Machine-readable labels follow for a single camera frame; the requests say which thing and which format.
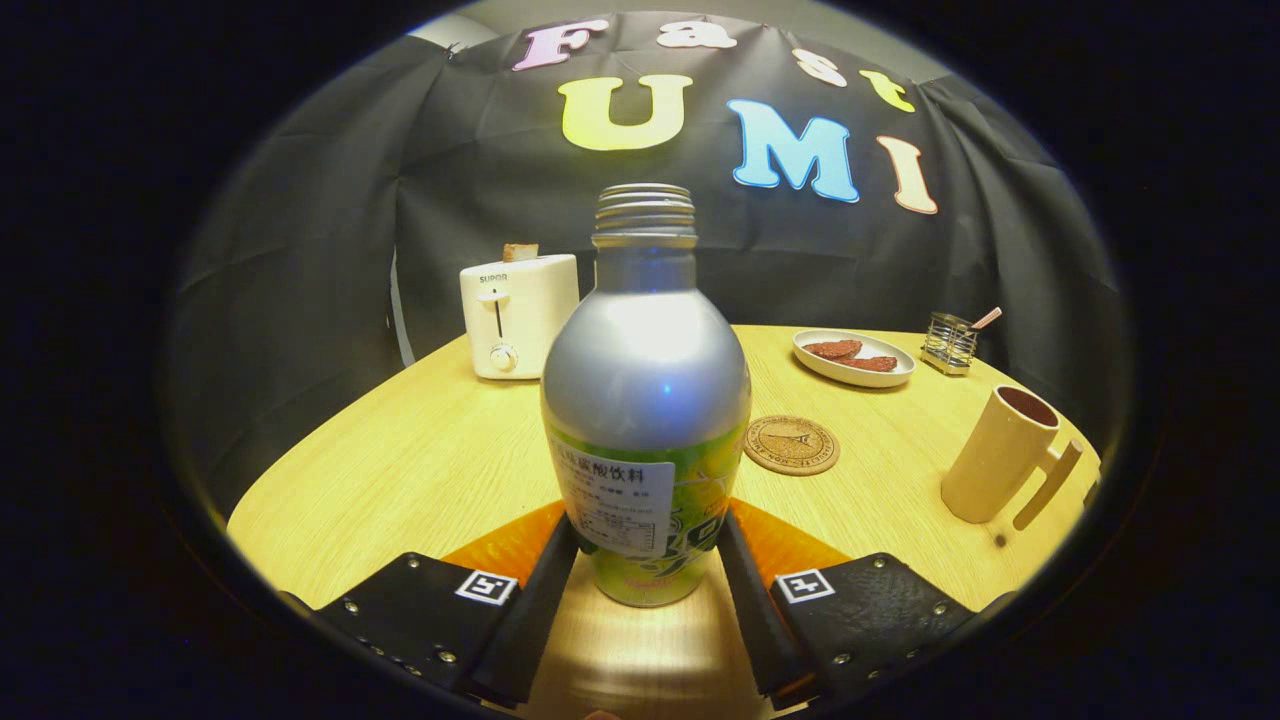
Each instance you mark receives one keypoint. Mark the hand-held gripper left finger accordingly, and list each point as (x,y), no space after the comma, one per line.
(530,620)

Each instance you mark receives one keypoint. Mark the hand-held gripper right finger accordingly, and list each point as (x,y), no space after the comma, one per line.
(755,620)

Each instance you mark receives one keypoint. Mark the round cork coaster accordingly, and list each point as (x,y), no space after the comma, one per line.
(792,446)

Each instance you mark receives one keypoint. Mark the silver bottle with green label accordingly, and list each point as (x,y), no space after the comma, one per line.
(645,380)

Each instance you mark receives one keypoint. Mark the wooden table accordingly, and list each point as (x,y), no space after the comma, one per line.
(430,480)

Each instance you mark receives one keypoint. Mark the white oval plate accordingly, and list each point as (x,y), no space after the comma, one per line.
(850,377)

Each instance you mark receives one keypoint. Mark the brown meat piece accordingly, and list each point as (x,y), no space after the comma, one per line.
(870,364)
(832,349)

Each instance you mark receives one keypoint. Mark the white toaster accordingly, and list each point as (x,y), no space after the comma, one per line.
(530,320)

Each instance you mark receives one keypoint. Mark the bread slice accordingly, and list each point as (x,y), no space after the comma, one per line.
(520,252)

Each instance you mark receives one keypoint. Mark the pink straw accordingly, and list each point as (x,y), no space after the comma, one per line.
(988,317)

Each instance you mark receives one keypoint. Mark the black backdrop cloth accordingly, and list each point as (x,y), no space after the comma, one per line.
(300,250)

